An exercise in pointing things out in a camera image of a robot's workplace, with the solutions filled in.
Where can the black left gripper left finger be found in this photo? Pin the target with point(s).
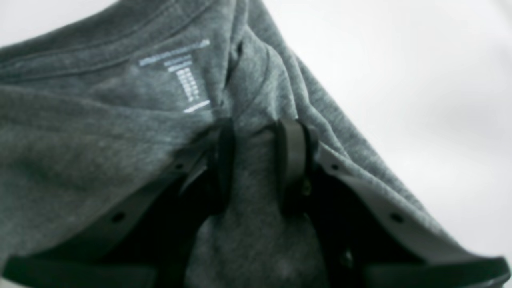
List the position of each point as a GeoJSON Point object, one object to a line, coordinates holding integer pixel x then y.
{"type": "Point", "coordinates": [145, 240]}

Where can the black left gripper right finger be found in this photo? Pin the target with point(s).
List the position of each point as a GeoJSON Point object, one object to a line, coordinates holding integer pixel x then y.
{"type": "Point", "coordinates": [367, 240]}

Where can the grey t-shirt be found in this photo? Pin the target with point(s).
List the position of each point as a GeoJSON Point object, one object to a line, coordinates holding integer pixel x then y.
{"type": "Point", "coordinates": [92, 111]}

